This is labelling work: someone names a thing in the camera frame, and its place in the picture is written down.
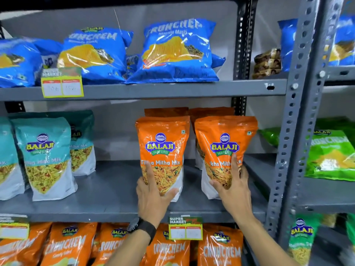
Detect orange chips packet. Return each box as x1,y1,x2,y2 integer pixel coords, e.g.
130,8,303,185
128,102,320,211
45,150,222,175
41,222,98,266
197,224,244,266
0,222,53,266
140,223,192,266
91,223,130,266

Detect green chips packet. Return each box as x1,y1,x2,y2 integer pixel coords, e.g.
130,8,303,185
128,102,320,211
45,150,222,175
258,127,281,148
316,117,355,136
305,129,355,181

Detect blue chips packet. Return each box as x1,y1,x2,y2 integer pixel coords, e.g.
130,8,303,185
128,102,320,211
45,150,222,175
57,27,134,85
278,18,299,72
126,18,220,84
26,38,64,70
0,38,43,88
328,14,355,67
125,54,140,80

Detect green snack packet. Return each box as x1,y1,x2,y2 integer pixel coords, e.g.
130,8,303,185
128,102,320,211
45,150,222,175
346,213,355,247
288,214,323,266

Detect teal snack mix pouch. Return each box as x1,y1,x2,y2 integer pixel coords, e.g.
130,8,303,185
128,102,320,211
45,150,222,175
11,117,78,202
47,110,96,176
0,117,26,201

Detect yellow shelf price tag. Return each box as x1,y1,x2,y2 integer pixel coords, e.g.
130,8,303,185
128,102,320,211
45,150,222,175
0,214,30,240
41,67,84,98
168,216,203,241

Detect black wrist watch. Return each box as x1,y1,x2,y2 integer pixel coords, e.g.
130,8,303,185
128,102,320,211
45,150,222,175
127,217,157,246

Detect grey metal shelving rack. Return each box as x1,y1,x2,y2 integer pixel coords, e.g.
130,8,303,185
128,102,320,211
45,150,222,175
0,0,315,266
244,0,355,266

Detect person's right hand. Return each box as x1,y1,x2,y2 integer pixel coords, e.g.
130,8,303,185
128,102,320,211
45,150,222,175
210,153,253,226

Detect person's left forearm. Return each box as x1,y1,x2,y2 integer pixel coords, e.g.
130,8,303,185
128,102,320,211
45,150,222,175
104,229,152,266

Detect orange snack mix pouch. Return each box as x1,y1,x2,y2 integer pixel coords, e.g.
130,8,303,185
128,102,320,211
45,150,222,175
144,107,190,118
135,116,191,203
194,116,258,200
189,107,235,170

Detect brown snack packet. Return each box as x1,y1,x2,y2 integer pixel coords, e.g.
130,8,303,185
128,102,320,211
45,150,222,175
253,60,281,73
254,48,281,64
252,68,281,80

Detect person's right forearm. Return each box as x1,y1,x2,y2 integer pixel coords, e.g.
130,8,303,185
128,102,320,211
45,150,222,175
231,214,302,266

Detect person's left hand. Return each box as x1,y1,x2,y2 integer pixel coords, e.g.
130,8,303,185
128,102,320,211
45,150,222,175
136,161,180,228

